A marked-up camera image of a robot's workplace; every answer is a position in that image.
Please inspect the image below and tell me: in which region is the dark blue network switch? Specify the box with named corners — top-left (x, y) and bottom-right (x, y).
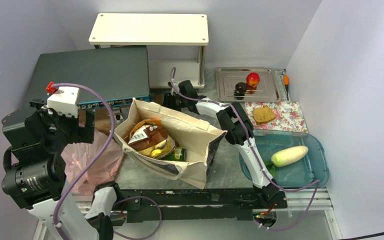
top-left (24, 45), bottom-right (151, 107)

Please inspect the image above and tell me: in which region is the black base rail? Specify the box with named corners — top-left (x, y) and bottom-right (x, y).
top-left (112, 187), bottom-right (288, 223)

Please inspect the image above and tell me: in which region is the floral cloth mat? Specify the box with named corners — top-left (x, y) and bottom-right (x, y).
top-left (244, 101), bottom-right (308, 133)

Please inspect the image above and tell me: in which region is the brown bread slice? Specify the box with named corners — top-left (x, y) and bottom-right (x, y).
top-left (252, 106), bottom-right (276, 125)

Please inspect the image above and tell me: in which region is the brown snack packet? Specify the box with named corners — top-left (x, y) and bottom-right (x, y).
top-left (127, 124), bottom-right (169, 152)

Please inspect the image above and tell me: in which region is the white two-tier shelf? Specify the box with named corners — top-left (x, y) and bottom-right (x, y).
top-left (88, 12), bottom-right (209, 89)

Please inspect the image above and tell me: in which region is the white radish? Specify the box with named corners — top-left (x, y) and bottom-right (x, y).
top-left (271, 146), bottom-right (309, 167)

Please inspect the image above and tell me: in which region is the grey metal bracket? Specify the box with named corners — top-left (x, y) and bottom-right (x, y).
top-left (114, 111), bottom-right (126, 122)

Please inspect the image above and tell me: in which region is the yellow snack packet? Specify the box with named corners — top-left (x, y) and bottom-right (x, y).
top-left (138, 136), bottom-right (176, 159)

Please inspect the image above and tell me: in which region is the silver metal tray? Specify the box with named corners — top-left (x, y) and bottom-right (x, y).
top-left (216, 67), bottom-right (281, 103)

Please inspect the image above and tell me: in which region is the red apple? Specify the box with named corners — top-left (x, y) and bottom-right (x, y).
top-left (246, 72), bottom-right (261, 88)

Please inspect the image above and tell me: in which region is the teal plastic tray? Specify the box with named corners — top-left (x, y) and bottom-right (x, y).
top-left (254, 129), bottom-right (330, 188)

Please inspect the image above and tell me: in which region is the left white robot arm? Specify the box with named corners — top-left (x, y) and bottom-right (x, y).
top-left (1, 99), bottom-right (124, 240)

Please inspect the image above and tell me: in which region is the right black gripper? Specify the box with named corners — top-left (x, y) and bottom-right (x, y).
top-left (156, 95), bottom-right (187, 118)

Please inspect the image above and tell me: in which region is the orange snack packet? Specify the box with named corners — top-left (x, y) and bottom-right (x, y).
top-left (129, 119), bottom-right (162, 137)

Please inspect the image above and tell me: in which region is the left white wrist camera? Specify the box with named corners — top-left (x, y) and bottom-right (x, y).
top-left (46, 81), bottom-right (80, 119)

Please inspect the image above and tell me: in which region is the pink plastic grocery bag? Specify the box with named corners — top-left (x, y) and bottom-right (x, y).
top-left (61, 129), bottom-right (125, 196)

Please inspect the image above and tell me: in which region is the beige canvas tote bag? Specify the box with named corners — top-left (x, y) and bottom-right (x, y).
top-left (114, 99), bottom-right (227, 190)

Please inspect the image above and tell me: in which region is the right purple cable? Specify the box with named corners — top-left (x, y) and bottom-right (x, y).
top-left (169, 66), bottom-right (321, 232)

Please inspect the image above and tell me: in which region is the orange handled screwdriver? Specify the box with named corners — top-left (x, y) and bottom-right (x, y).
top-left (283, 75), bottom-right (290, 101)

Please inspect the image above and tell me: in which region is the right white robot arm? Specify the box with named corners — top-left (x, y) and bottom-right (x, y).
top-left (164, 77), bottom-right (279, 208)

